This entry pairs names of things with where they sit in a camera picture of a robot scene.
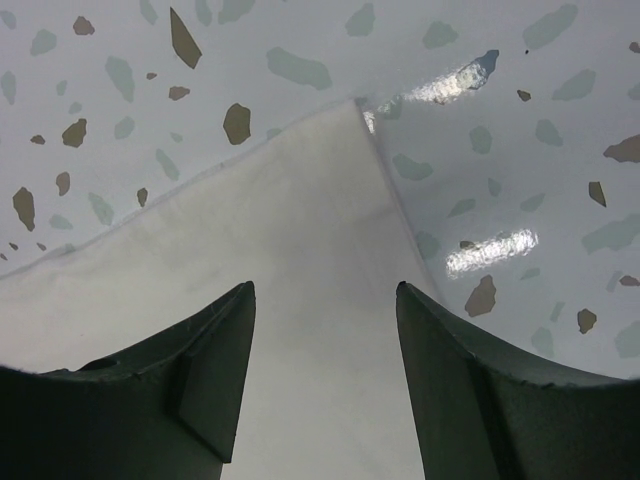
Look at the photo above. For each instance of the white t-shirt red print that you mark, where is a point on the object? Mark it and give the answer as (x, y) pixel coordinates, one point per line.
(311, 221)

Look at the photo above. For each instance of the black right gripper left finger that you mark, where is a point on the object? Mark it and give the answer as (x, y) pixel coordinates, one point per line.
(164, 408)

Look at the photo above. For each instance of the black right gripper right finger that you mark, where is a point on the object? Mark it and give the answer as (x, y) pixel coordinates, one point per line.
(486, 409)

